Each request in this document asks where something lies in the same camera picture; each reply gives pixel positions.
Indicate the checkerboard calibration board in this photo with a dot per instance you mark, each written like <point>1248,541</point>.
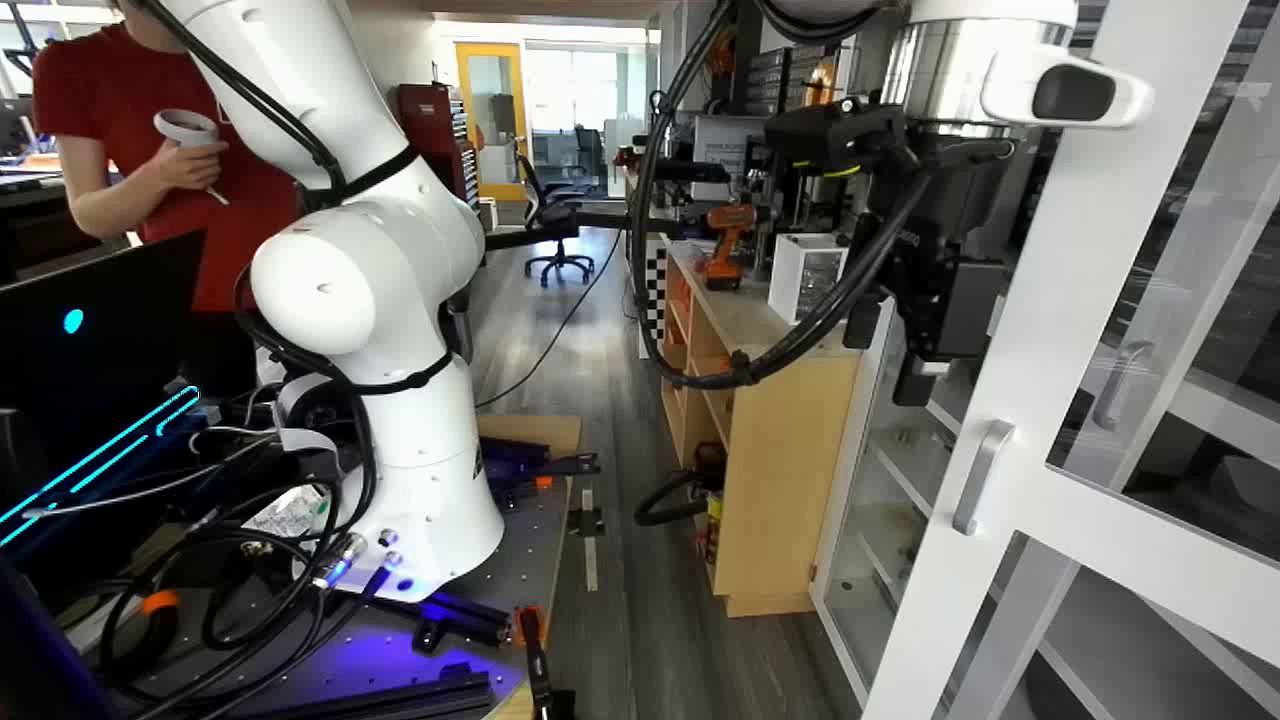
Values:
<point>653,301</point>

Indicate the white box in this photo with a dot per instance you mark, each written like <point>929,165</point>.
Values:
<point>805,272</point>

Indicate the black office chair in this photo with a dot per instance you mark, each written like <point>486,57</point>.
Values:
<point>556,221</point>

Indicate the person's right hand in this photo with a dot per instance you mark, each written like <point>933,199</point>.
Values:
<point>187,165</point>

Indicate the black and yellow tool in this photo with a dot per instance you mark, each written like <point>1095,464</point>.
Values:
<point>692,485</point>

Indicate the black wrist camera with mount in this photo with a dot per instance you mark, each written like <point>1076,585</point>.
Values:
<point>832,140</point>

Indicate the white handheld controller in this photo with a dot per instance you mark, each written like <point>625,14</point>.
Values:
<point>187,124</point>

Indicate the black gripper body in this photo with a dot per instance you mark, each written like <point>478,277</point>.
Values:
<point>952,301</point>

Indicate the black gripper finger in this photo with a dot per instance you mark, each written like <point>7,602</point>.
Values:
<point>921,381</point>

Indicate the orange power drill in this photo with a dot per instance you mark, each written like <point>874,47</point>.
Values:
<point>726,244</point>

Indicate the person's right forearm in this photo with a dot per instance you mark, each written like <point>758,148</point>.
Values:
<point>115,206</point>

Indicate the black laptop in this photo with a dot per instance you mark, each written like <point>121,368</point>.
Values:
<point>93,335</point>

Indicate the white glass cabinet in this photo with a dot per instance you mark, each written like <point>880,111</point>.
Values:
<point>839,533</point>

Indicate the black clamp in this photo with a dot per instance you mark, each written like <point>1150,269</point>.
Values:
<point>545,464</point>

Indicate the black box with cyan lights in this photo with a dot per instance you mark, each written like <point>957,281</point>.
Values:
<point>100,461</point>

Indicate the red cabinet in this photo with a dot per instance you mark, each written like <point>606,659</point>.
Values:
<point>427,133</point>

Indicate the person in red shirt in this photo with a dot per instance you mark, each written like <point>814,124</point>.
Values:
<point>232,226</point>

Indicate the yellow framed glass door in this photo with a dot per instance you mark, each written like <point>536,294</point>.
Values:
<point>491,121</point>

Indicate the wooden shelf unit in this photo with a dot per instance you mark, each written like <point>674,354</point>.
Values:
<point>783,480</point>

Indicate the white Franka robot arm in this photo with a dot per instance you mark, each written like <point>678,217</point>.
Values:
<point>403,267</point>

